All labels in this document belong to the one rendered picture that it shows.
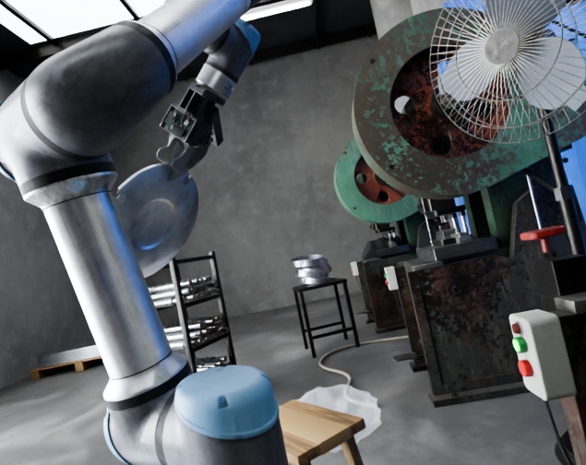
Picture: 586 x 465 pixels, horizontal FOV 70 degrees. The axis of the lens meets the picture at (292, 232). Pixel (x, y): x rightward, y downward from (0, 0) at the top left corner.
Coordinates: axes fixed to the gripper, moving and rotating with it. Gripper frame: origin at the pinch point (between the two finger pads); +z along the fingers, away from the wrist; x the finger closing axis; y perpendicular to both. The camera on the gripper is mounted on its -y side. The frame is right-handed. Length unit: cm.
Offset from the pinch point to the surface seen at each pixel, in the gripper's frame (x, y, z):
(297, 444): 56, -22, 44
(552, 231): 71, -6, -31
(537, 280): 75, -8, -22
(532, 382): 81, 2, -6
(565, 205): 85, -67, -50
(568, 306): 78, 2, -20
